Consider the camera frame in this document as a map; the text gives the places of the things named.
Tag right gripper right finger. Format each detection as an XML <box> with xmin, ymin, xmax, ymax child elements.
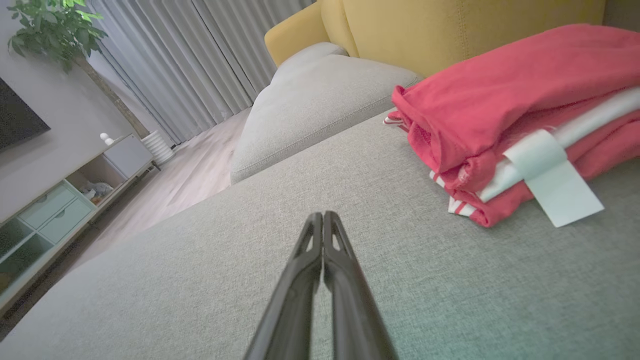
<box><xmin>322</xmin><ymin>210</ymin><xmax>399</xmax><ymax>360</ymax></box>

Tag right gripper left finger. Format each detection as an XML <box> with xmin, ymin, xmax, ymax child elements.
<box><xmin>243</xmin><ymin>212</ymin><xmax>325</xmax><ymax>360</ymax></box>

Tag red jersey with black print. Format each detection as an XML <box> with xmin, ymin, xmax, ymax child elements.
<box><xmin>384</xmin><ymin>24</ymin><xmax>640</xmax><ymax>228</ymax></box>

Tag red shorts with white stripes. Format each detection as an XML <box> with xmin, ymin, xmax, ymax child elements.
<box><xmin>430</xmin><ymin>87</ymin><xmax>640</xmax><ymax>228</ymax></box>

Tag large grey sofa seat cushion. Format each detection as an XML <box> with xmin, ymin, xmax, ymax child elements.
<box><xmin>0</xmin><ymin>107</ymin><xmax>640</xmax><ymax>360</ymax></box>

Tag white ribbed appliance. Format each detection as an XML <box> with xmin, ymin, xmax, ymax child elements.
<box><xmin>141</xmin><ymin>131</ymin><xmax>176</xmax><ymax>166</ymax></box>

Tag stuffed toys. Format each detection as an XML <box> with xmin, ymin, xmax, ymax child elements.
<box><xmin>80</xmin><ymin>181</ymin><xmax>115</xmax><ymax>206</ymax></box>

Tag pale green TV cabinet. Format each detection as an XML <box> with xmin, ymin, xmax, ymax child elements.
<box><xmin>0</xmin><ymin>132</ymin><xmax>162</xmax><ymax>316</ymax></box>

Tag grey pleated curtain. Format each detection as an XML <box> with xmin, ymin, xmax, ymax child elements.
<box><xmin>87</xmin><ymin>0</ymin><xmax>318</xmax><ymax>146</ymax></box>

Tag yellow sofa backrest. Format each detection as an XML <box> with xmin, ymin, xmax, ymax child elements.
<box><xmin>264</xmin><ymin>0</ymin><xmax>608</xmax><ymax>79</ymax></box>

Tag black flat television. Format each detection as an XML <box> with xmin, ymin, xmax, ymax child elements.
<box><xmin>0</xmin><ymin>77</ymin><xmax>52</xmax><ymax>151</ymax></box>

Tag green potted tree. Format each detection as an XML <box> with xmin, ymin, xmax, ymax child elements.
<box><xmin>7</xmin><ymin>0</ymin><xmax>151</xmax><ymax>141</ymax></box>

